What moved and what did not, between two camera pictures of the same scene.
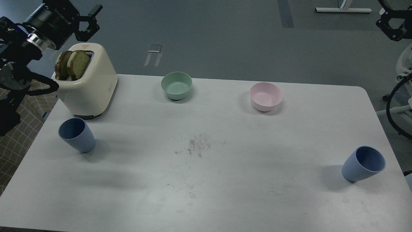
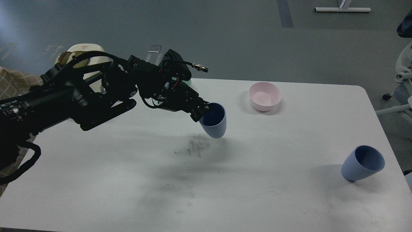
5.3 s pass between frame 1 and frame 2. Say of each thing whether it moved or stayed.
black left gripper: moved
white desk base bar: stayed
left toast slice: stayed
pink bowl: stayed
